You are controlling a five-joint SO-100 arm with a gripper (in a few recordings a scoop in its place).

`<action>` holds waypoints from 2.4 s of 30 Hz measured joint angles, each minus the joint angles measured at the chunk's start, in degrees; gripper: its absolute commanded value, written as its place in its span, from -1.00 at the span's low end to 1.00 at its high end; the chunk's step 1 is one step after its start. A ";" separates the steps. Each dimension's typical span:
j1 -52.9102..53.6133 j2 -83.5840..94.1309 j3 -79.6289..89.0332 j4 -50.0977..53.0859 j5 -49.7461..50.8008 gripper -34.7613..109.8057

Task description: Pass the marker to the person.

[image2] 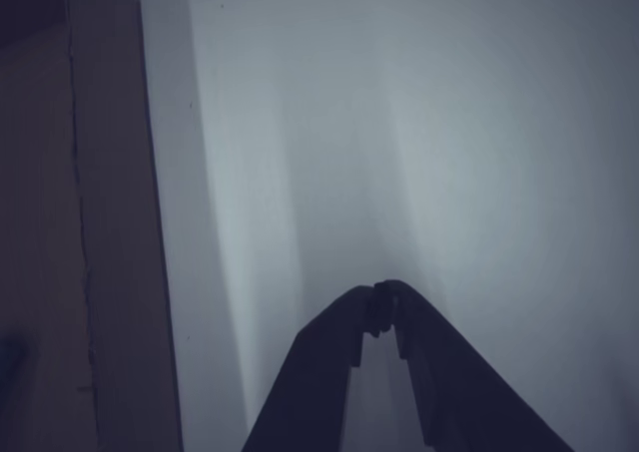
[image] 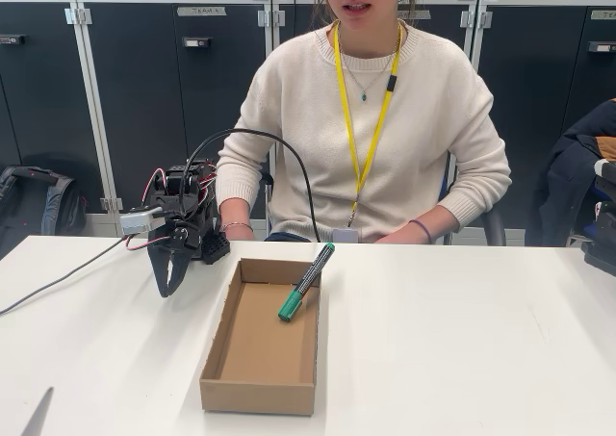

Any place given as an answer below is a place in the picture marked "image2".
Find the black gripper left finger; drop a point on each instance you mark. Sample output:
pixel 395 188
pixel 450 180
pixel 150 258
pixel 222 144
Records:
pixel 319 372

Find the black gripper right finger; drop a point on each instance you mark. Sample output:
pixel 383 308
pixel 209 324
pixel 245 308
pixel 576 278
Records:
pixel 459 397

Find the brown cardboard box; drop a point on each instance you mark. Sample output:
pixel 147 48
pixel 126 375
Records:
pixel 115 222

